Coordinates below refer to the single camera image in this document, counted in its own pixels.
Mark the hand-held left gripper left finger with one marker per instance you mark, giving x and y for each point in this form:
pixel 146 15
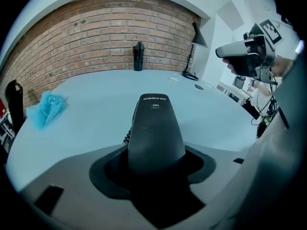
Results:
pixel 72 176

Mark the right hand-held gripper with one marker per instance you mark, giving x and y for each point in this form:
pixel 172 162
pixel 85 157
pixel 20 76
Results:
pixel 261 51

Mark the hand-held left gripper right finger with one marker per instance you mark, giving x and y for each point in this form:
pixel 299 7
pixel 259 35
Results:
pixel 223 159

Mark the person's right forearm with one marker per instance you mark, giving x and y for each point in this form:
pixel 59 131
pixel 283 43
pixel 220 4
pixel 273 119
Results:
pixel 281 66

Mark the person's right hand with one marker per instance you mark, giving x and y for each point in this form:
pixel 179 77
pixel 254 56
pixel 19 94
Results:
pixel 229 66

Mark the black mesh office chair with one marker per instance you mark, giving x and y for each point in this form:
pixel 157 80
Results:
pixel 239 82

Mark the black desk lamp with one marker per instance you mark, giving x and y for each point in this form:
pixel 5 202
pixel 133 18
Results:
pixel 199 38

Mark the person's light trousers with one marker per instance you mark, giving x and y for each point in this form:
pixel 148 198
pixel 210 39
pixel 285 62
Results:
pixel 259 176

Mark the white desk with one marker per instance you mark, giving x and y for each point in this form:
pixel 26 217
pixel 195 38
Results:
pixel 230 92

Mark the small black object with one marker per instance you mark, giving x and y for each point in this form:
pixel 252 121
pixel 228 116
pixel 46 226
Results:
pixel 199 87

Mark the blue plastic toy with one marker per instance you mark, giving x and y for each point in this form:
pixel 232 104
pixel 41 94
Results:
pixel 48 109

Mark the person's dark shirt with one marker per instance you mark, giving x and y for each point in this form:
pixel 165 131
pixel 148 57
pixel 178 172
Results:
pixel 295 92

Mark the black bottle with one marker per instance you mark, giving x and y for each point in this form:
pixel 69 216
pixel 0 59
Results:
pixel 138 56

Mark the red box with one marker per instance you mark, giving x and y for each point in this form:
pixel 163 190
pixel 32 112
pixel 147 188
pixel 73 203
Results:
pixel 2 108

